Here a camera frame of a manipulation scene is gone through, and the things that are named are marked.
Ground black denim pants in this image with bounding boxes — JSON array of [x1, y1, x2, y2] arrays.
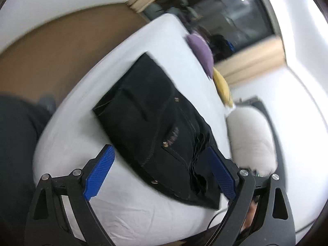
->
[[93, 54, 221, 209]]

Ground right hand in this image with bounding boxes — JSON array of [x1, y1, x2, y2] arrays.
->
[[241, 201, 257, 231]]

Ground rolled white duvet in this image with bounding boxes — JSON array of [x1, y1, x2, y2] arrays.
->
[[226, 106, 278, 177]]

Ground dark grey headboard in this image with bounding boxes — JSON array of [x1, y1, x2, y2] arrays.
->
[[238, 96, 289, 193]]

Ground yellow cushion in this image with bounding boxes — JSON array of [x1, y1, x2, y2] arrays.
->
[[213, 68, 234, 108]]

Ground black clothes on rack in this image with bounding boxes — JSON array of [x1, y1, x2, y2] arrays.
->
[[209, 34, 235, 63]]

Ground beige right curtain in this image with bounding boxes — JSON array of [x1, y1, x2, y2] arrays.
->
[[215, 36, 286, 87]]

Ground purple cushion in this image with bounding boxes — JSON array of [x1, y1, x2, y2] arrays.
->
[[186, 31, 214, 79]]

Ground dark glass window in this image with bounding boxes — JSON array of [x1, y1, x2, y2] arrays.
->
[[144, 0, 274, 55]]

